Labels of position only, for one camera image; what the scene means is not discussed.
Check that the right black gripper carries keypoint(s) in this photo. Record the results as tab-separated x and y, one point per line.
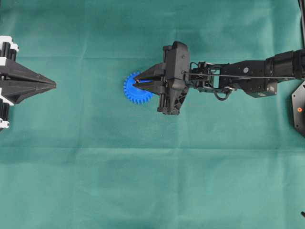
172	88

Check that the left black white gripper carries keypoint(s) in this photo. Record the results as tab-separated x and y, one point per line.
14	92

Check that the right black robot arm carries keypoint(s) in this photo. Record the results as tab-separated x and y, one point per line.
257	78

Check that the blue plastic gear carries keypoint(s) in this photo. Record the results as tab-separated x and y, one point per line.
135	95

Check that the green cloth table cover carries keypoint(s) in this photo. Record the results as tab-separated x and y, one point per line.
82	156

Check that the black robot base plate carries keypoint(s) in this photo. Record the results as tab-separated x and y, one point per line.
298	105

